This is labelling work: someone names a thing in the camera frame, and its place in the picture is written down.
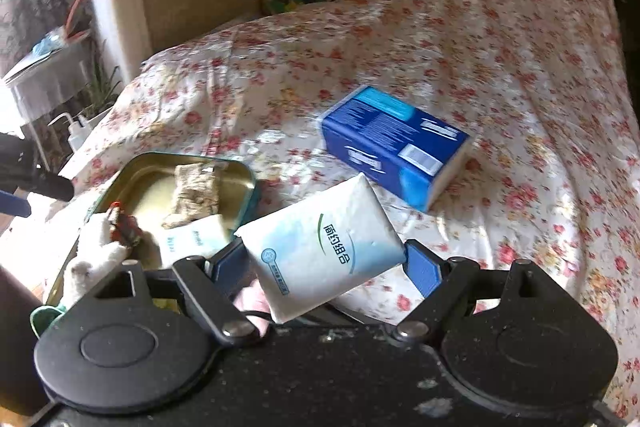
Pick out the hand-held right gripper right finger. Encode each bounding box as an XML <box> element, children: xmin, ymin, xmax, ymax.
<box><xmin>392</xmin><ymin>239</ymin><xmax>551</xmax><ymax>343</ymax></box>

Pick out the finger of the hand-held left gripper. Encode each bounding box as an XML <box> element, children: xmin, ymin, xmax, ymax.
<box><xmin>0</xmin><ymin>133</ymin><xmax>76</xmax><ymax>218</ymax></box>

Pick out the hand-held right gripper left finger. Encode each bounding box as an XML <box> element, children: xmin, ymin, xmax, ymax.
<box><xmin>90</xmin><ymin>239</ymin><xmax>262</xmax><ymax>346</ymax></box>

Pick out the pink soft bundle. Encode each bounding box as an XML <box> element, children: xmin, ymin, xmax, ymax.
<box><xmin>235</xmin><ymin>284</ymin><xmax>273</xmax><ymax>338</ymax></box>

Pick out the white tissue packet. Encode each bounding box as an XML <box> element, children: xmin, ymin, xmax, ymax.
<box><xmin>235</xmin><ymin>173</ymin><xmax>408</xmax><ymax>325</ymax></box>
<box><xmin>159</xmin><ymin>213</ymin><xmax>236</xmax><ymax>270</ymax></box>

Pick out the beige patterned cloth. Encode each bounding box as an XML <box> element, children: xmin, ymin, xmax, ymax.
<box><xmin>161</xmin><ymin>162</ymin><xmax>223</xmax><ymax>230</ymax></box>

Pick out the white plush toy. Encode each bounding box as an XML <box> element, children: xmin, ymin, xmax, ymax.
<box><xmin>65</xmin><ymin>212</ymin><xmax>143</xmax><ymax>303</ymax></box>

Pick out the red and dark small toy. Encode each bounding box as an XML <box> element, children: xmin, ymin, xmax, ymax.
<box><xmin>107</xmin><ymin>202</ymin><xmax>146</xmax><ymax>248</ymax></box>

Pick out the gold metal tin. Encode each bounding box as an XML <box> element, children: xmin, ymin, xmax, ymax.
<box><xmin>42</xmin><ymin>151</ymin><xmax>259</xmax><ymax>323</ymax></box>

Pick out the white wash bottle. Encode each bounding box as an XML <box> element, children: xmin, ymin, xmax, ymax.
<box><xmin>47</xmin><ymin>112</ymin><xmax>96</xmax><ymax>152</ymax></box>

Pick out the green potted plant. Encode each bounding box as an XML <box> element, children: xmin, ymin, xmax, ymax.
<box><xmin>80</xmin><ymin>57</ymin><xmax>123</xmax><ymax>122</ymax></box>

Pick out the white round side table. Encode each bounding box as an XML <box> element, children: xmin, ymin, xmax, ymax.
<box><xmin>2</xmin><ymin>32</ymin><xmax>96</xmax><ymax>142</ymax></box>

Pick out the blue tissue pack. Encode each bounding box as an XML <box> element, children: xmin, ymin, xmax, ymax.
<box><xmin>317</xmin><ymin>85</ymin><xmax>476</xmax><ymax>214</ymax></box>

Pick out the floral bedsheet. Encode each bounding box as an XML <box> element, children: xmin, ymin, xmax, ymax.
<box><xmin>65</xmin><ymin>0</ymin><xmax>640</xmax><ymax>423</ymax></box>

